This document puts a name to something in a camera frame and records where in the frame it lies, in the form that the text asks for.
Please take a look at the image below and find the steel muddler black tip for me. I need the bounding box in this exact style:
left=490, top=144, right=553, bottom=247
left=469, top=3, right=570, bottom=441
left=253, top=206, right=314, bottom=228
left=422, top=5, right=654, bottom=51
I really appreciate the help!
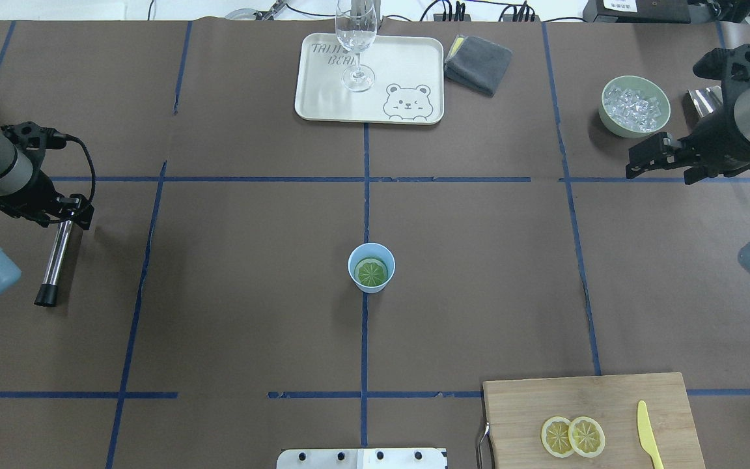
left=33, top=220, right=74, bottom=307

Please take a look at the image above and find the yellow lemon slice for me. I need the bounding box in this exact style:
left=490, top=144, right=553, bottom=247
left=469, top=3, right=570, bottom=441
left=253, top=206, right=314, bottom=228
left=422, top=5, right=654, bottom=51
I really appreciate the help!
left=352, top=257, right=388, bottom=288
left=540, top=416, right=606, bottom=459

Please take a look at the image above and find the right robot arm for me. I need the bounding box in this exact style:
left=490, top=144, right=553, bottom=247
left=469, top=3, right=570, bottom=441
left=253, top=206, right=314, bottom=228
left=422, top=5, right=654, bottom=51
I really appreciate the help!
left=626, top=44, right=750, bottom=185

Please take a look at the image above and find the clear wine glass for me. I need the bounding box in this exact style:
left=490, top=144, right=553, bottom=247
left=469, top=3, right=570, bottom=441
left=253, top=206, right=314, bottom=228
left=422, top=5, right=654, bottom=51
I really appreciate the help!
left=335, top=1, right=378, bottom=92

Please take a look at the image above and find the cream bear serving tray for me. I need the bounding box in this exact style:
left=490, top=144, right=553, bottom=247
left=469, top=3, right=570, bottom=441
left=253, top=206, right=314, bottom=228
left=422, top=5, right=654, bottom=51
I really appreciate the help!
left=294, top=33, right=445, bottom=125

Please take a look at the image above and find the steel ice scoop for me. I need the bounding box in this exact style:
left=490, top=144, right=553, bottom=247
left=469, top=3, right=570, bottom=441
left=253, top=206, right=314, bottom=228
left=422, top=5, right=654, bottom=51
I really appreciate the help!
left=685, top=85, right=750, bottom=178

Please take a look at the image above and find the grey folded cloth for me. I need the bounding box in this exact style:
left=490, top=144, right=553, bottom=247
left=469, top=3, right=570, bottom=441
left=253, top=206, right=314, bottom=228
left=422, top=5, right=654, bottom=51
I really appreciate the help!
left=443, top=35, right=513, bottom=97

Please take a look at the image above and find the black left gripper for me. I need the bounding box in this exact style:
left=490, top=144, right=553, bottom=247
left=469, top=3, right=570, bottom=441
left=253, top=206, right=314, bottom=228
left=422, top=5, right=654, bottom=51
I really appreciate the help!
left=0, top=122, right=94, bottom=231

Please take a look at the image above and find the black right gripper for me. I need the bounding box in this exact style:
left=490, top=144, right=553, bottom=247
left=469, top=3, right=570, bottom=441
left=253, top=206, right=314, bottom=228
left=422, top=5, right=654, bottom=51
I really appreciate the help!
left=626, top=44, right=750, bottom=185

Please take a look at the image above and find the blue paper cup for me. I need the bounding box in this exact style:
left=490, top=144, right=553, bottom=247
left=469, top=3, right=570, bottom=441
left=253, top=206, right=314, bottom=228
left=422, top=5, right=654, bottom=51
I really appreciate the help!
left=346, top=242, right=396, bottom=294

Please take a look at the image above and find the yellow plastic knife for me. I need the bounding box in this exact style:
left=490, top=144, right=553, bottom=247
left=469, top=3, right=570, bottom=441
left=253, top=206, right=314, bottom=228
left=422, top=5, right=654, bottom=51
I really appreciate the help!
left=636, top=400, right=664, bottom=469

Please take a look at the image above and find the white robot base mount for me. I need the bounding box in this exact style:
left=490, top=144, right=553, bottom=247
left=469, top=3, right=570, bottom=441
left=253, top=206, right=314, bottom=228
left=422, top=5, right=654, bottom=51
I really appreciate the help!
left=276, top=448, right=449, bottom=468

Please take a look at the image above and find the green bowl of ice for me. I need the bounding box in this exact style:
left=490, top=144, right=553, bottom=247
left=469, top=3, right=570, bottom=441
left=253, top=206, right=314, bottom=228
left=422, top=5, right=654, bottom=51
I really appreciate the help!
left=598, top=76, right=671, bottom=139

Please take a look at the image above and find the bamboo cutting board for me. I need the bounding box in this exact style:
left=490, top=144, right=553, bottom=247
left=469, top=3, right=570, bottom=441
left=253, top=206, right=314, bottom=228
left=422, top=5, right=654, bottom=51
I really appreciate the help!
left=482, top=372, right=706, bottom=468

